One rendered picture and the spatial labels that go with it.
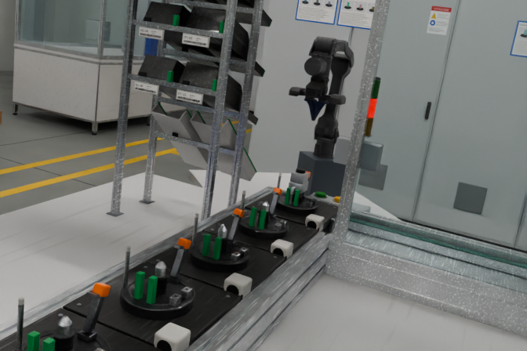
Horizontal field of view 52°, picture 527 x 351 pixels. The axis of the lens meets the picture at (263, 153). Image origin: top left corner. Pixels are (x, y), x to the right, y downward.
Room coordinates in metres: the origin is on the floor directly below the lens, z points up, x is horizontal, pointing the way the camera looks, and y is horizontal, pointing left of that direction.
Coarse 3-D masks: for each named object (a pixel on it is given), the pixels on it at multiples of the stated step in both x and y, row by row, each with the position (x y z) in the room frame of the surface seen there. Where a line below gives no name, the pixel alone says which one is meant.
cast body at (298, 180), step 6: (300, 168) 1.63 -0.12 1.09; (294, 174) 1.60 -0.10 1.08; (300, 174) 1.60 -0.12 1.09; (306, 174) 1.61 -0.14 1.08; (294, 180) 1.60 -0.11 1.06; (300, 180) 1.60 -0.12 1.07; (306, 180) 1.62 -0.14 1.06; (294, 186) 1.59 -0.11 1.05; (300, 186) 1.59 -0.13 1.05; (306, 186) 1.63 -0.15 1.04; (294, 192) 1.58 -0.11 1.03; (300, 192) 1.59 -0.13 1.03
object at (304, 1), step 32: (288, 0) 4.91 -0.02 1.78; (320, 0) 4.80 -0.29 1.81; (288, 32) 4.89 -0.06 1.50; (320, 32) 4.78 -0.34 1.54; (352, 32) 4.71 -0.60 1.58; (288, 64) 4.88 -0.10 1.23; (256, 96) 4.97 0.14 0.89; (288, 96) 4.86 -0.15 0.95; (256, 128) 4.96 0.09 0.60; (288, 128) 4.84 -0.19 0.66; (256, 160) 4.94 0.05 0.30; (288, 160) 4.82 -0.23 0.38
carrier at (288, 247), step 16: (256, 208) 1.36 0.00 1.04; (224, 224) 1.39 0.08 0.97; (240, 224) 1.35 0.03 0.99; (256, 224) 1.37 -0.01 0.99; (272, 224) 1.39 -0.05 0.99; (288, 224) 1.46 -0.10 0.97; (240, 240) 1.29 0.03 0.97; (256, 240) 1.31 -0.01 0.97; (272, 240) 1.32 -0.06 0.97; (288, 240) 1.34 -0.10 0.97; (304, 240) 1.36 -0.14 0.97; (288, 256) 1.24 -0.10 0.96
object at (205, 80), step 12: (192, 72) 1.61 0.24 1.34; (204, 72) 1.59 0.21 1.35; (216, 72) 1.57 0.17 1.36; (192, 84) 1.59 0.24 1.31; (204, 84) 1.57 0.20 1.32; (228, 84) 1.61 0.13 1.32; (204, 96) 1.65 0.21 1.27; (228, 96) 1.62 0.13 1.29; (240, 96) 1.67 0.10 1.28; (228, 108) 1.68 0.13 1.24; (240, 108) 1.68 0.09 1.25; (252, 120) 1.74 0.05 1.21
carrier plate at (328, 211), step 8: (264, 200) 1.65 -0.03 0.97; (248, 208) 1.56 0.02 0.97; (320, 208) 1.65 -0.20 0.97; (328, 208) 1.66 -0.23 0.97; (336, 208) 1.67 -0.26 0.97; (280, 216) 1.52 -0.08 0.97; (288, 216) 1.53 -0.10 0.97; (296, 216) 1.54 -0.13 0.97; (304, 216) 1.55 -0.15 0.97; (328, 216) 1.58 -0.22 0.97; (304, 224) 1.49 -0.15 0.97; (328, 224) 1.56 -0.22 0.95
